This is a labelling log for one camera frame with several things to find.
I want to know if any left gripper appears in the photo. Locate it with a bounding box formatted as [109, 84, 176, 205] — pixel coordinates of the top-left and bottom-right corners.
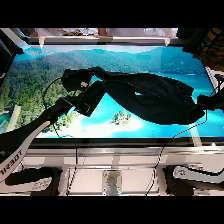
[61, 68, 96, 93]

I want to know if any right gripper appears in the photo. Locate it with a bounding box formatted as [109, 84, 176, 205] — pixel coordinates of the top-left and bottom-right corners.
[196, 94, 224, 112]

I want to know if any black garment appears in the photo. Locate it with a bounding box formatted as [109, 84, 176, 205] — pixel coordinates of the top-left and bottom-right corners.
[87, 66, 206, 126]

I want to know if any black cable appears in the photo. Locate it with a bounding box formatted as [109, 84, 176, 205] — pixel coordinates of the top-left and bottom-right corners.
[42, 76, 79, 196]
[144, 111, 209, 196]

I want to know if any silver frame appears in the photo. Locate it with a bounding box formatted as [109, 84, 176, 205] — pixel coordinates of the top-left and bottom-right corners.
[0, 34, 224, 196]

